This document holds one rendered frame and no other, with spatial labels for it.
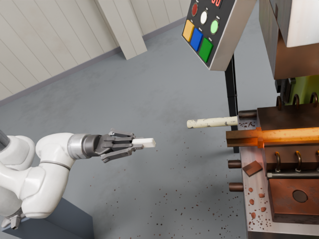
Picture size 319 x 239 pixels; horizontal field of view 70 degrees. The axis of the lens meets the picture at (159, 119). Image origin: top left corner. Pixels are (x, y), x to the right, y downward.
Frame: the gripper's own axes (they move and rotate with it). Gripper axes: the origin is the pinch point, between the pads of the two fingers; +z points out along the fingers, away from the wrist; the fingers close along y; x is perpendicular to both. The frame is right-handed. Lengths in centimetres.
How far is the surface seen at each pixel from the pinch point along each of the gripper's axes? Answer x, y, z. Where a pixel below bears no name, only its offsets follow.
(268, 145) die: -0.4, 2.6, 36.1
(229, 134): 1.9, 0.0, 26.4
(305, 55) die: 31, 7, 39
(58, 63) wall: -78, -192, -193
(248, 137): 1.9, 1.1, 31.3
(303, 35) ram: 38, 12, 37
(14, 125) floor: -100, -105, -231
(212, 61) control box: -0.7, -37.8, 21.4
